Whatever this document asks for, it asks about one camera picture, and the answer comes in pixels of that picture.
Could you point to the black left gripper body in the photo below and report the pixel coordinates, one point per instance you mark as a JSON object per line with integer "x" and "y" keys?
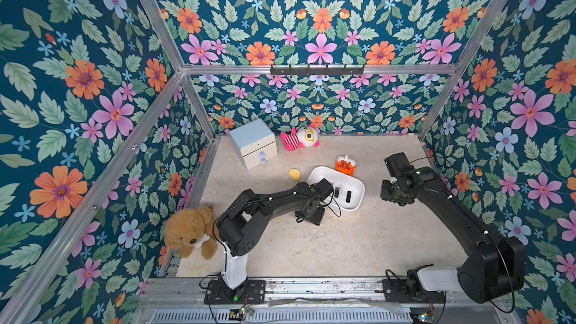
{"x": 315, "y": 216}

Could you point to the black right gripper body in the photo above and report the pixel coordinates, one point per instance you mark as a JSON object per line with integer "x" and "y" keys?
{"x": 389, "y": 191}

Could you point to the white plastic storage box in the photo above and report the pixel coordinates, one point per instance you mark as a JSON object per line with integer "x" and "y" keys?
{"x": 344, "y": 182}

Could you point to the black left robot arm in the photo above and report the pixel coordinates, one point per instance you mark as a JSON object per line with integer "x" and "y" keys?
{"x": 241, "y": 226}

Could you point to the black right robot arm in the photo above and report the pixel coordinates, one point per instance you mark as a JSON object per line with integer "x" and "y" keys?
{"x": 495, "y": 264}

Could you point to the orange tiger plush pouch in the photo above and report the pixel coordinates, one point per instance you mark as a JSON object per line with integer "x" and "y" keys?
{"x": 346, "y": 165}

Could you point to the white pink fish plush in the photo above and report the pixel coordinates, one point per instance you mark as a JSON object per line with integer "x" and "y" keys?
{"x": 304, "y": 137}

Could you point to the light blue mini drawer cabinet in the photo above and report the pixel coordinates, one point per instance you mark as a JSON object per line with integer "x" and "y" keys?
{"x": 255, "y": 143}

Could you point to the brown teddy bear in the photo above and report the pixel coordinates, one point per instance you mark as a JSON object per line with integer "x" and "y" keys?
{"x": 189, "y": 229}

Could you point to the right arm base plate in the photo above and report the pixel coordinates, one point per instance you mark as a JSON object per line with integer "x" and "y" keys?
{"x": 395, "y": 290}

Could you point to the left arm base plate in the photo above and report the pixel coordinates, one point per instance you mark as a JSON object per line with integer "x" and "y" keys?
{"x": 250, "y": 292}

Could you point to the black hook rail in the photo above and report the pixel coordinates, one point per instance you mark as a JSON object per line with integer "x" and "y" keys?
{"x": 319, "y": 70}

